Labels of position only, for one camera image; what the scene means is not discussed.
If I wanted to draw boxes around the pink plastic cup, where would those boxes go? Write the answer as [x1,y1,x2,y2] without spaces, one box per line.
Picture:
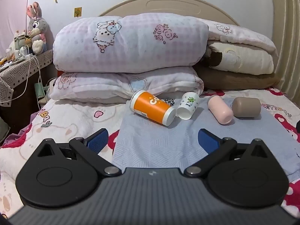
[207,95,233,125]

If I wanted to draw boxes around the taupe plastic cup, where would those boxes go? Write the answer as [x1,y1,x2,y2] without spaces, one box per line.
[231,97,261,118]

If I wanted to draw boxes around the white frog paper cup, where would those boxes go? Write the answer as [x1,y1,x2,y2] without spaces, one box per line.
[176,92,200,120]

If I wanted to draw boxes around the orange paper cup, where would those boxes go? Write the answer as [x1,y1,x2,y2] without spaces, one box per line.
[130,90,176,126]

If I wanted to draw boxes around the pink cartoon bed sheet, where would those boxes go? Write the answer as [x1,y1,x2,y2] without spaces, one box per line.
[1,88,299,217]

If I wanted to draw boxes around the green white power adapter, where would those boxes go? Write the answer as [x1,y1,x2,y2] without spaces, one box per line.
[34,78,57,106]

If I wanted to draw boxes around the light blue patterned cloth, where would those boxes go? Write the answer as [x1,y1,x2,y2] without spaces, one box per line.
[112,99,299,181]

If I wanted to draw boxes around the patterned bedside table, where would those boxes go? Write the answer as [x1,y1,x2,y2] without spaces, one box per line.
[1,50,53,132]

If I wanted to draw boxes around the brown pillow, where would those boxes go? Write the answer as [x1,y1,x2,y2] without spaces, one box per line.
[194,67,280,90]

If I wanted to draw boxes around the cream folded blanket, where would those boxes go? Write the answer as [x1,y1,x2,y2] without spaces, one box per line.
[208,41,274,75]

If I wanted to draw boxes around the grey bunny plush toy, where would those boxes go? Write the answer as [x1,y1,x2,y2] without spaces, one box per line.
[26,1,48,54]

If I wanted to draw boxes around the pink checked folded quilt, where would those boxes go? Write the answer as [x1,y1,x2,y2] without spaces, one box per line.
[49,12,210,104]

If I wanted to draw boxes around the beige pleated curtain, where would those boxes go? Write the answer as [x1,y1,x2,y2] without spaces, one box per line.
[273,0,299,105]

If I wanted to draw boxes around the beige wooden headboard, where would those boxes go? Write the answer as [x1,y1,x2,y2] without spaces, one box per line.
[101,0,238,26]

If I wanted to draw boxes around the white charging cable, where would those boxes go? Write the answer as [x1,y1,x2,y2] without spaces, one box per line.
[0,45,45,111]

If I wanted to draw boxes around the yellow wall sticker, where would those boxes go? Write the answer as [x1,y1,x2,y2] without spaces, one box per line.
[74,7,82,18]

